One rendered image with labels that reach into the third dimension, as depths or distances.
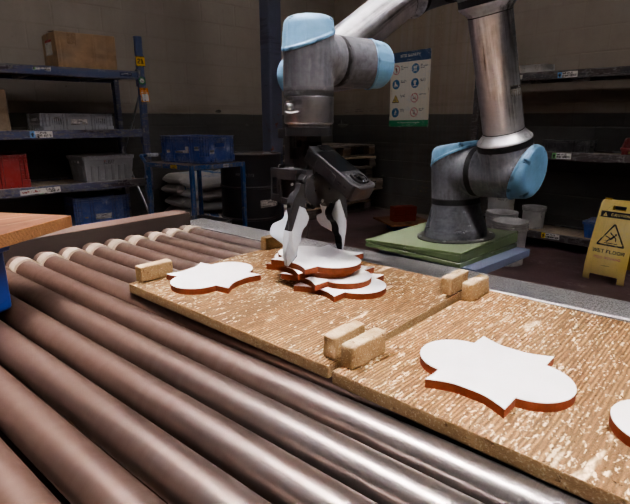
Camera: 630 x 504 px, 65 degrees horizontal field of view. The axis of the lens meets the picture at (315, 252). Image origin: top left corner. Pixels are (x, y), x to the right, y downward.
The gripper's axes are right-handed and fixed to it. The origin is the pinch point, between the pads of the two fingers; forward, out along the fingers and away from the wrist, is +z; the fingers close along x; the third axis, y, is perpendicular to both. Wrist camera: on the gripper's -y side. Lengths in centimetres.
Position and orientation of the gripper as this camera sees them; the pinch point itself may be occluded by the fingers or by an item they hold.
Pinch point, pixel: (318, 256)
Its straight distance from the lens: 78.5
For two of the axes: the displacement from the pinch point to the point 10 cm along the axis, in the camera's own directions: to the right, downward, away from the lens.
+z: 0.0, 9.7, 2.6
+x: -7.1, 1.8, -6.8
